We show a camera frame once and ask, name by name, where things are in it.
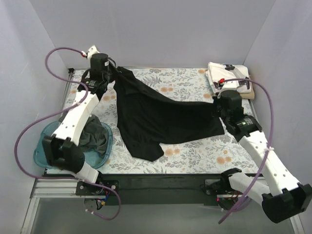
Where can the aluminium rail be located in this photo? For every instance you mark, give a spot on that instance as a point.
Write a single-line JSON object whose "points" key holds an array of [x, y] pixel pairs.
{"points": [[53, 210]]}

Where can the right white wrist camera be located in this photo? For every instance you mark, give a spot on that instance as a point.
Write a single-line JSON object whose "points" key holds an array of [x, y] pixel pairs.
{"points": [[219, 84]]}

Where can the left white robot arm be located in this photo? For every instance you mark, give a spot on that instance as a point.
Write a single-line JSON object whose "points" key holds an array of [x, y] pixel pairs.
{"points": [[61, 148]]}

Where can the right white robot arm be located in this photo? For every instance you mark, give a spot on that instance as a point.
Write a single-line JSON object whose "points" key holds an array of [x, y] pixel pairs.
{"points": [[283, 196]]}

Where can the white printed folded t shirt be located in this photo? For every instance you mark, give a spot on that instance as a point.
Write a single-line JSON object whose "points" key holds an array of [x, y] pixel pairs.
{"points": [[217, 71]]}

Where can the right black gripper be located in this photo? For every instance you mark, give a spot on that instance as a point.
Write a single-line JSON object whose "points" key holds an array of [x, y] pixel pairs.
{"points": [[218, 107]]}

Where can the floral table cloth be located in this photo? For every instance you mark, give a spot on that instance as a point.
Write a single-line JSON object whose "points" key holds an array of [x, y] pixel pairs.
{"points": [[210, 155]]}

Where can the grey t shirt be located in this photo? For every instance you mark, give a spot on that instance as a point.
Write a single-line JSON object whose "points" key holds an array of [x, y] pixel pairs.
{"points": [[94, 136]]}

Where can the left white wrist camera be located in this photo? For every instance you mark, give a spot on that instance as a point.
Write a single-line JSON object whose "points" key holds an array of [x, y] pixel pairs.
{"points": [[91, 51]]}

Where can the teal plastic basket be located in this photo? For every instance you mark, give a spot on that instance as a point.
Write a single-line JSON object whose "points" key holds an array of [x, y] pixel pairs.
{"points": [[39, 155]]}

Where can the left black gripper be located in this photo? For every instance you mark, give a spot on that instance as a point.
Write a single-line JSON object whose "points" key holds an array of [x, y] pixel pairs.
{"points": [[111, 73]]}

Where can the black t shirt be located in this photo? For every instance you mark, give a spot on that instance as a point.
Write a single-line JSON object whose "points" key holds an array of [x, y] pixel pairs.
{"points": [[147, 118]]}

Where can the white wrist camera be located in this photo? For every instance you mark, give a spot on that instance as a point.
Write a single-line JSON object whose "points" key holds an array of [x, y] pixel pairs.
{"points": [[91, 51], [219, 84]]}

